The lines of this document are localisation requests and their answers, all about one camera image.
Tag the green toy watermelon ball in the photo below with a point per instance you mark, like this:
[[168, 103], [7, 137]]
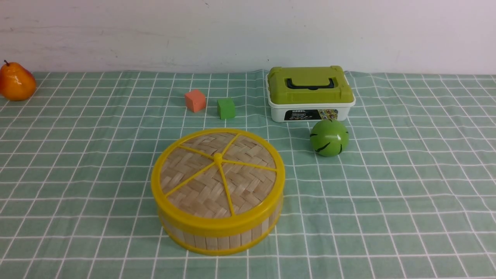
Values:
[[329, 137]]

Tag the green foam cube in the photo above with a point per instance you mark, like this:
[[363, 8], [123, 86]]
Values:
[[226, 108]]

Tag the green white plastic toolbox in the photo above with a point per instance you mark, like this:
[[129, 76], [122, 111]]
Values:
[[308, 93]]

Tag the yellow woven steamer lid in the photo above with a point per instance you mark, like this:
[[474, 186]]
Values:
[[219, 182]]

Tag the green checkered tablecloth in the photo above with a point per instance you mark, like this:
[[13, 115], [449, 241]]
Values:
[[412, 196]]

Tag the yellow bamboo steamer basket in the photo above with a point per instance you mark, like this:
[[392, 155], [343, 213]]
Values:
[[218, 237]]

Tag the orange toy pear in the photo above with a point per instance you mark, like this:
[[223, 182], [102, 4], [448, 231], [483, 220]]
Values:
[[16, 82]]

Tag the orange foam cube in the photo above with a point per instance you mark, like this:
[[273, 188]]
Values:
[[195, 100]]

